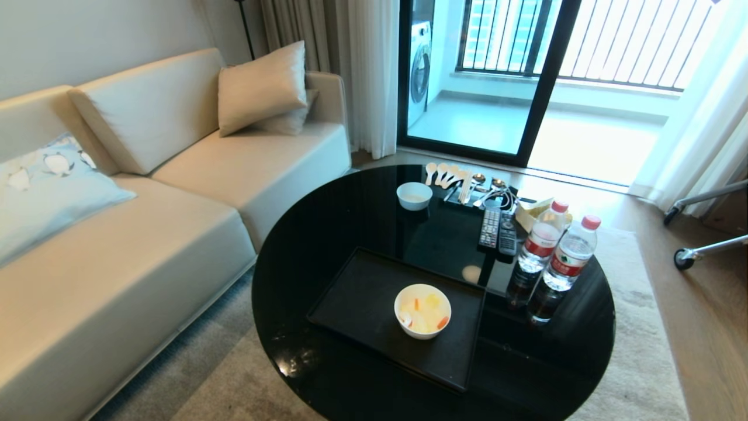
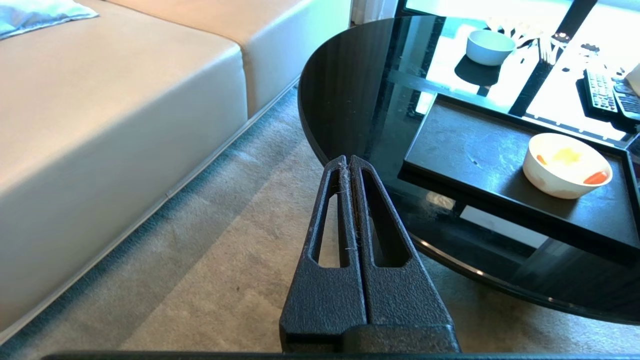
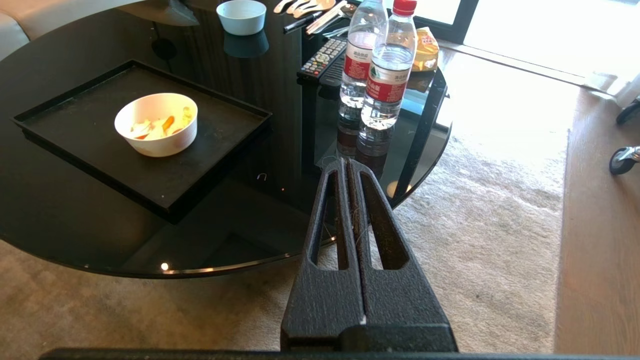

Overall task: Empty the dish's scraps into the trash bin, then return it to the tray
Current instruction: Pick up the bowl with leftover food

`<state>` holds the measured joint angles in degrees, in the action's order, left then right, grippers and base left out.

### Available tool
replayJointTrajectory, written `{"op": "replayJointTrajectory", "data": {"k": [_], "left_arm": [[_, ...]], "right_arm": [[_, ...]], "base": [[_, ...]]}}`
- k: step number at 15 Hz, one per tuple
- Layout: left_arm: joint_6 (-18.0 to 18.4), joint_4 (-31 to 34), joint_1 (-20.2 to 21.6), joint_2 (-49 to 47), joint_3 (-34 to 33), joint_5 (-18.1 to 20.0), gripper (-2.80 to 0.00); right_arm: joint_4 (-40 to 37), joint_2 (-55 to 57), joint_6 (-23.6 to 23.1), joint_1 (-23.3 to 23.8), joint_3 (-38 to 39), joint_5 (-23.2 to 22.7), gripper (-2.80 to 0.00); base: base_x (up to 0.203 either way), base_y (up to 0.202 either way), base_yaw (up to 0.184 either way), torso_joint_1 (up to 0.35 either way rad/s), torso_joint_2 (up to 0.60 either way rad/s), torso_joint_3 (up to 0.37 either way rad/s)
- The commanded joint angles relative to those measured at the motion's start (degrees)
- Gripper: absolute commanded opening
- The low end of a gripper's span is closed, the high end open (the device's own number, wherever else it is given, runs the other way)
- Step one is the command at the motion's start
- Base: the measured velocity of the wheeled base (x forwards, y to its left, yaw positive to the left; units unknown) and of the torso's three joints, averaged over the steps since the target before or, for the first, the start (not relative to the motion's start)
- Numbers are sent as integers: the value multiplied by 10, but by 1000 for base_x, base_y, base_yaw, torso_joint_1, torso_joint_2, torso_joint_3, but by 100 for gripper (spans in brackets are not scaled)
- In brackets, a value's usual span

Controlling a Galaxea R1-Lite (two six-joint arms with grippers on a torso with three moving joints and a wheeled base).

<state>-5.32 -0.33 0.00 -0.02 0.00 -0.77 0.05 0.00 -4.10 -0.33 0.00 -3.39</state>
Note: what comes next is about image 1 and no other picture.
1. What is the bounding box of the black rectangular tray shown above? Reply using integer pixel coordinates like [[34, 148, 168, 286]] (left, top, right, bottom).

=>
[[307, 247, 487, 393]]

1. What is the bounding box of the beige satin cushion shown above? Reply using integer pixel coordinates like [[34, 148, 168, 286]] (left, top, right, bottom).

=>
[[218, 40, 308, 138], [251, 88, 320, 136]]

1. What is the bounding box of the black floor lamp pole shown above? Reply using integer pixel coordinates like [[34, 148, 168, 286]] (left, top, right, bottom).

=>
[[235, 0, 256, 61]]

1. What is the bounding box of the cream leather sofa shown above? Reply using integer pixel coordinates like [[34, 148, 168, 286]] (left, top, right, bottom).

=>
[[0, 48, 353, 421]]

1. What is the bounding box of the grey wheeled stand leg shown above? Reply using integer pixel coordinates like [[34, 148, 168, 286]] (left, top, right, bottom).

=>
[[663, 180, 748, 226], [674, 234, 748, 271]]

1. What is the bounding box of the light blue floral cushion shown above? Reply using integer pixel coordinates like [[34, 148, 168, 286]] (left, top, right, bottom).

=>
[[0, 132, 137, 267]]

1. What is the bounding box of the round black glass table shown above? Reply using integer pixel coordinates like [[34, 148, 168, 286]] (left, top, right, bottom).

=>
[[252, 164, 616, 421]]

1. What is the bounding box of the white washing machine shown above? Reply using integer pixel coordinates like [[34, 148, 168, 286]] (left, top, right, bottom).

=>
[[407, 20, 433, 128]]

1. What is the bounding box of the beige grey area rug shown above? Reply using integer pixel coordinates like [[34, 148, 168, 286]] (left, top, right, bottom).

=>
[[93, 225, 691, 421]]

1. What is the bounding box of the black balcony railing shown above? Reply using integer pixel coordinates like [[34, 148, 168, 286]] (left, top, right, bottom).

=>
[[456, 0, 715, 93]]

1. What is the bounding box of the white bowl with food scraps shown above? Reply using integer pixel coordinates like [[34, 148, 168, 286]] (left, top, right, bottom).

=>
[[394, 284, 452, 340]]

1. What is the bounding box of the white sheer curtain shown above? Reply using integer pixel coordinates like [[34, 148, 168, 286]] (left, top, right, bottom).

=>
[[328, 0, 401, 160], [628, 0, 748, 212]]

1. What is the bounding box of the beige drape curtain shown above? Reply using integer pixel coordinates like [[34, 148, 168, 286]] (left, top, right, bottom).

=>
[[257, 0, 351, 74]]

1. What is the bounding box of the black remote control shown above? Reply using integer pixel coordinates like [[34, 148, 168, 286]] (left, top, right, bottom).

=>
[[498, 212, 518, 257], [479, 208, 502, 250]]

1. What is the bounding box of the yellow tissue pack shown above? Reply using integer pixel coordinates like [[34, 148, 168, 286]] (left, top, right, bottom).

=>
[[515, 198, 573, 233]]

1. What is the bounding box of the small empty white bowl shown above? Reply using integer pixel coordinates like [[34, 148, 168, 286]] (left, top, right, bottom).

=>
[[397, 182, 434, 211]]

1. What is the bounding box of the plastic water bottle red cap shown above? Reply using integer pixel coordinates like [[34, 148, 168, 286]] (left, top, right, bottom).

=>
[[527, 215, 602, 324], [506, 200, 570, 309]]

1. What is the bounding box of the black sliding door frame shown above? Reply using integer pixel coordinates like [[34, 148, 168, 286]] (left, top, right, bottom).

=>
[[397, 0, 583, 168]]

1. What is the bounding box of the small black cutlery tray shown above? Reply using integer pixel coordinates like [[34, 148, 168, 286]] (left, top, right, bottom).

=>
[[443, 174, 520, 215]]

